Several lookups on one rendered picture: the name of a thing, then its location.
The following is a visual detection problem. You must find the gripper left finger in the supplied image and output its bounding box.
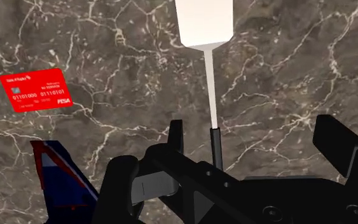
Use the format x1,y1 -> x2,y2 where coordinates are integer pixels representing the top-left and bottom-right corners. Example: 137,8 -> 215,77
144,119 -> 261,224

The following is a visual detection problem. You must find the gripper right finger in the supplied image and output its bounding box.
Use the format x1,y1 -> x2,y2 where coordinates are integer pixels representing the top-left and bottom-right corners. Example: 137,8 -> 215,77
312,114 -> 358,224

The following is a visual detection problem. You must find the white spatula with black handle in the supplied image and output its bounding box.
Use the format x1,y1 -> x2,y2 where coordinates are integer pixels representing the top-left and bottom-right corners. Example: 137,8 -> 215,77
174,0 -> 235,172

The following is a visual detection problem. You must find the red bank card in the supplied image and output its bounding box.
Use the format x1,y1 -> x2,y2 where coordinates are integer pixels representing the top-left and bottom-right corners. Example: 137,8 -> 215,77
0,68 -> 74,113

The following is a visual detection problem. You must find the blue red white pointed object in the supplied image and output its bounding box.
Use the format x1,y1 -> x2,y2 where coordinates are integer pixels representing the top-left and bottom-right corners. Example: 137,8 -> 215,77
29,139 -> 100,224

